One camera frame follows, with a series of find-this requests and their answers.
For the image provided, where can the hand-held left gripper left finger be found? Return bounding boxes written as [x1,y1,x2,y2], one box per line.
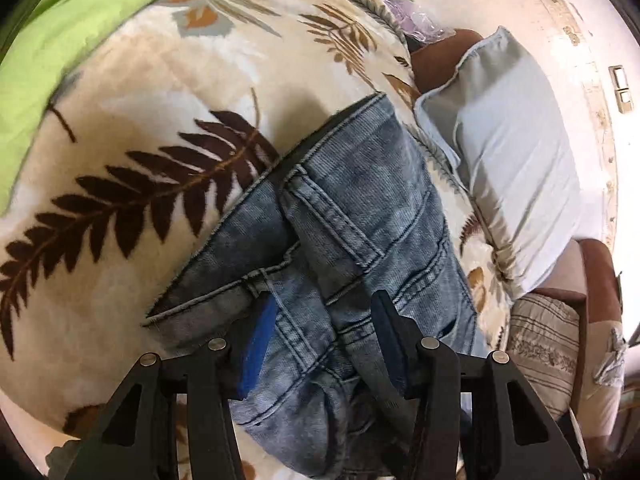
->
[59,293,279,480]

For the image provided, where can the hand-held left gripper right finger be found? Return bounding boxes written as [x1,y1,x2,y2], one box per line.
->
[370,290,587,480]

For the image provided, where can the blue denim pants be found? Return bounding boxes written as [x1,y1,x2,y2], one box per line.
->
[144,92,490,478]

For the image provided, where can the striped beige cushion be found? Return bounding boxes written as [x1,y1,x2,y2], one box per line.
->
[506,294,583,423]

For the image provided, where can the light blue pillow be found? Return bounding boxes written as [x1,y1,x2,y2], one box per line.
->
[413,26,583,301]

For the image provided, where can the leaf print blanket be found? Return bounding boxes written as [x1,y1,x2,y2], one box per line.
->
[0,0,512,461]

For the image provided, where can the clear plastic bag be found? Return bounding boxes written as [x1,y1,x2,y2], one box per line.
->
[382,0,457,45]

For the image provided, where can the wall switch plate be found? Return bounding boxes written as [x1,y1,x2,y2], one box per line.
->
[608,64,636,114]

